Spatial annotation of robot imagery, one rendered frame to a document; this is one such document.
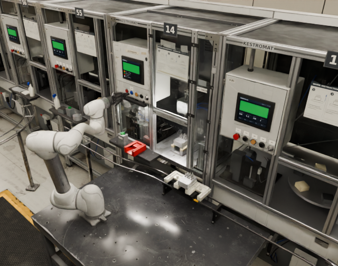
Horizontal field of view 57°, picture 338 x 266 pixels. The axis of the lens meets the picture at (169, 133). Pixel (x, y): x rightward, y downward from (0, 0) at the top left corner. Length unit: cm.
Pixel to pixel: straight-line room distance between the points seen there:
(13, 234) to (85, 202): 136
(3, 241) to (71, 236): 124
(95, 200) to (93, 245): 31
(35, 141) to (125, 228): 94
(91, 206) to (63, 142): 65
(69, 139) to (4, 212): 207
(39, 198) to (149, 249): 197
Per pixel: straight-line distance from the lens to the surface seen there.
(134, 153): 276
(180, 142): 275
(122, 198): 271
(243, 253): 236
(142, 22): 249
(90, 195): 239
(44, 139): 204
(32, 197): 402
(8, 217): 385
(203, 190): 249
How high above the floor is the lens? 246
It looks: 30 degrees down
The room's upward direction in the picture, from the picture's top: 1 degrees clockwise
